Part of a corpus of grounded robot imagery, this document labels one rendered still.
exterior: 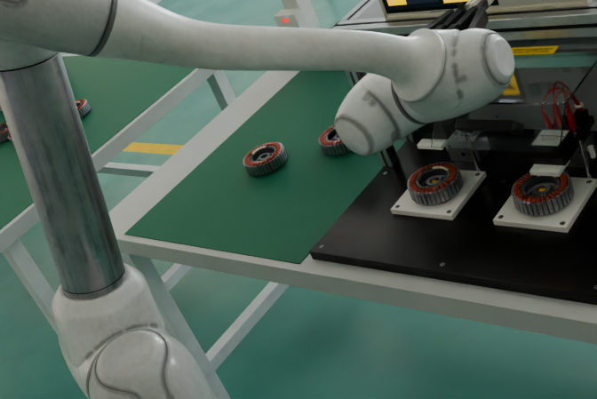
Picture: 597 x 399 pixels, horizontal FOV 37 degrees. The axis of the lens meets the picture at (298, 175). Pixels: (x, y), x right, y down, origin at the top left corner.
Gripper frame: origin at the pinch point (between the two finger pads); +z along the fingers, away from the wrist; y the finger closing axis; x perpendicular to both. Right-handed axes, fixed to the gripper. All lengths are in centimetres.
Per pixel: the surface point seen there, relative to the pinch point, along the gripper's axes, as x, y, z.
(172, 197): -44, -100, -12
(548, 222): -40.1, 7.4, -10.1
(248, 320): -99, -110, -3
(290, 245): -43, -49, -23
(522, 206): -37.9, 2.2, -8.8
